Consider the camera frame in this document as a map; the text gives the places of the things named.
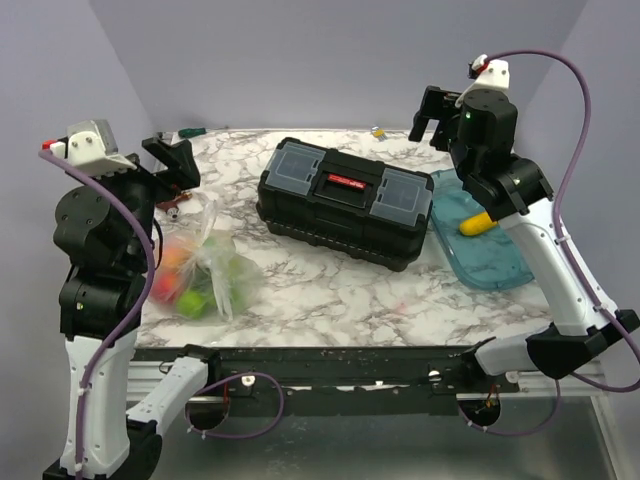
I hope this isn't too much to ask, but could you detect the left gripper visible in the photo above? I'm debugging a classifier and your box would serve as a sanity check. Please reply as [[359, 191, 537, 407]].
[[74, 134, 202, 264]]

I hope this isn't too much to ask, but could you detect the clear plastic bag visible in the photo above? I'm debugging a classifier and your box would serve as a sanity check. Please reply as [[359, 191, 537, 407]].
[[149, 198, 263, 320]]

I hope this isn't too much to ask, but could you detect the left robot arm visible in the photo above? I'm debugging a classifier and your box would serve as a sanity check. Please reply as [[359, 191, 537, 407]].
[[40, 132, 222, 479]]

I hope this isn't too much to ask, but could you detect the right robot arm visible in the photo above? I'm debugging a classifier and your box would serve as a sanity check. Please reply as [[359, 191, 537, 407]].
[[409, 86, 639, 392]]

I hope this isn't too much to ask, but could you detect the yellow fake corn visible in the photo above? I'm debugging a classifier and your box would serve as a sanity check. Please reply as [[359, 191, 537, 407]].
[[459, 212, 498, 237]]

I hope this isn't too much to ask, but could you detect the red fake fruit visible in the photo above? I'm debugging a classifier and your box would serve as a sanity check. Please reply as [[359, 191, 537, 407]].
[[150, 272, 184, 304]]

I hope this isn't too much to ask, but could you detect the green fake fruit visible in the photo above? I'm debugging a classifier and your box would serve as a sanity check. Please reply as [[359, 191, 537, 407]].
[[174, 290, 208, 319]]

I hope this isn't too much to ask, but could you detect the small yellow blue brush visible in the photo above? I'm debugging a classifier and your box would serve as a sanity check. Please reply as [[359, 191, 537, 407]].
[[371, 126, 387, 141]]

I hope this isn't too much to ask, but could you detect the black plastic toolbox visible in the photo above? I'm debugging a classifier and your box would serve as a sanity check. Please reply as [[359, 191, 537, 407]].
[[256, 137, 434, 272]]

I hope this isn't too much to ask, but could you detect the blue transparent tray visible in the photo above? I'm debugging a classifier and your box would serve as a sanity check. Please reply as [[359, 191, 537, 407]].
[[431, 169, 534, 291]]

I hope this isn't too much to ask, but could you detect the green handled screwdriver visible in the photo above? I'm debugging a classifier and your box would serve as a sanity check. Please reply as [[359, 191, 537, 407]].
[[177, 126, 229, 139]]

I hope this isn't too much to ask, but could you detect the brown handled tool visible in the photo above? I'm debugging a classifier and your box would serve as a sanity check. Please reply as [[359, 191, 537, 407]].
[[156, 192, 192, 221]]

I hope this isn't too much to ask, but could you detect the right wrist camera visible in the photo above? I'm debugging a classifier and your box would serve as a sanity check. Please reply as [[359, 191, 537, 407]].
[[455, 54, 510, 108]]

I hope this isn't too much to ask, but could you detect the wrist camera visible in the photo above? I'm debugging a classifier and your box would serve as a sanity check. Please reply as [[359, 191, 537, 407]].
[[455, 54, 510, 108], [42, 119, 136, 177]]

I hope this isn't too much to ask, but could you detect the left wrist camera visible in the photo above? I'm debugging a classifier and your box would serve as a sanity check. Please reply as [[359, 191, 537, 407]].
[[42, 119, 136, 177]]

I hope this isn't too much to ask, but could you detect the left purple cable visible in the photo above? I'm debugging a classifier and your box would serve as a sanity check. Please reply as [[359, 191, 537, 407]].
[[38, 149, 157, 477]]

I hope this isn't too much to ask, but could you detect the black metal base rail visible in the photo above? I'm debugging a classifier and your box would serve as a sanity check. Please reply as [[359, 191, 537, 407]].
[[130, 344, 531, 419]]

